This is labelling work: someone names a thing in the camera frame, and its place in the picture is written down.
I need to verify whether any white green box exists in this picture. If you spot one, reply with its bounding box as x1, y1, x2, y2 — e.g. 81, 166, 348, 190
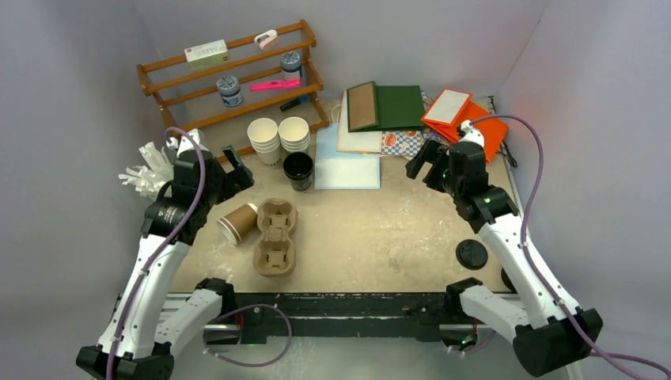
184, 40, 229, 71

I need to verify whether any green paper bag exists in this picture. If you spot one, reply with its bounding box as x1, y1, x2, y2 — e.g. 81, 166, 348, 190
345, 82, 425, 133

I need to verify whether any left white cup stack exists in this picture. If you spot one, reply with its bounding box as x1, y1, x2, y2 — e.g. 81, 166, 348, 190
247, 118, 281, 167

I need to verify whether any blue white jar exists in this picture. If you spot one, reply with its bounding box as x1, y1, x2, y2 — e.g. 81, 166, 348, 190
280, 51, 303, 81
216, 75, 244, 107

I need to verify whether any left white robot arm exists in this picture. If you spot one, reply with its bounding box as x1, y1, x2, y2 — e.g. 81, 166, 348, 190
76, 146, 254, 379

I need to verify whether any right white cup stack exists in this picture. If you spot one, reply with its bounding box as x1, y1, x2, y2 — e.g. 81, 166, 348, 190
278, 116, 310, 154

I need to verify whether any black cup lid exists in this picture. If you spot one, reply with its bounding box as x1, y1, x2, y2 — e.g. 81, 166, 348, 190
455, 239, 488, 270

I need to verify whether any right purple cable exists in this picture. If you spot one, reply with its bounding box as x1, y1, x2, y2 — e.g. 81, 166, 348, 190
445, 115, 671, 380

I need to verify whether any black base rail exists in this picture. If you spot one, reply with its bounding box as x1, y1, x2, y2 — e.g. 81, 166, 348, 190
157, 291, 525, 348

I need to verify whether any blue white jar left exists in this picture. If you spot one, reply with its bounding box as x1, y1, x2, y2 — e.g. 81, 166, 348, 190
216, 75, 244, 107

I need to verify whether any orange paper bag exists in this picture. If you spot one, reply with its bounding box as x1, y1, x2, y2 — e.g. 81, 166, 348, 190
420, 88, 510, 165

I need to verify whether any pink marker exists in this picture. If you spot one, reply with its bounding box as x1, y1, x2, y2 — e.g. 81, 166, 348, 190
249, 78, 301, 92

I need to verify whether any black blue marker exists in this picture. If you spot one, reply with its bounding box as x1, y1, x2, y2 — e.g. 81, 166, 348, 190
279, 95, 309, 112

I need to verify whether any blue checkered paper bag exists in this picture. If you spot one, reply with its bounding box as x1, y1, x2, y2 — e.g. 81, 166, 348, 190
381, 130, 430, 157

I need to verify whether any wooden shelf rack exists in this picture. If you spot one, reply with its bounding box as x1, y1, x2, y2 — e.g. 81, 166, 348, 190
136, 20, 330, 131

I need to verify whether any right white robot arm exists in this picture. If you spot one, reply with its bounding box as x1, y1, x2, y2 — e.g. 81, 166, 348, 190
406, 140, 603, 377

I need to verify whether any white cup stack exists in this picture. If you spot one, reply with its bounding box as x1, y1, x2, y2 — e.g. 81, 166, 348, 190
247, 118, 281, 167
278, 116, 310, 154

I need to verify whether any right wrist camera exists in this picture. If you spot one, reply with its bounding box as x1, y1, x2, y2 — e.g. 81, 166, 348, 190
457, 120, 484, 147

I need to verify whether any white pink clip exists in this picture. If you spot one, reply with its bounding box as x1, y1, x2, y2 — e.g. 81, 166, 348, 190
254, 29, 279, 51

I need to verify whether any black lid stack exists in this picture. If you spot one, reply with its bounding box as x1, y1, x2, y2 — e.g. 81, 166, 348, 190
501, 268, 517, 294

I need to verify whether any pulp cup carrier tray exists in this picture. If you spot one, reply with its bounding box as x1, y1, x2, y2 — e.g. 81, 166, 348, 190
252, 198, 298, 277

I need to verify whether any brown paper cup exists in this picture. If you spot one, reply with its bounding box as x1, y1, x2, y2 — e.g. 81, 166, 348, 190
217, 203, 258, 245

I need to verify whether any black paper cup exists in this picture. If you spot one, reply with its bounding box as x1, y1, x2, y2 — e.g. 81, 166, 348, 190
282, 152, 314, 192

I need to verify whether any blue white jar right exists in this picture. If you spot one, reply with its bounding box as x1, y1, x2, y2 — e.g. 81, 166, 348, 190
280, 51, 303, 81

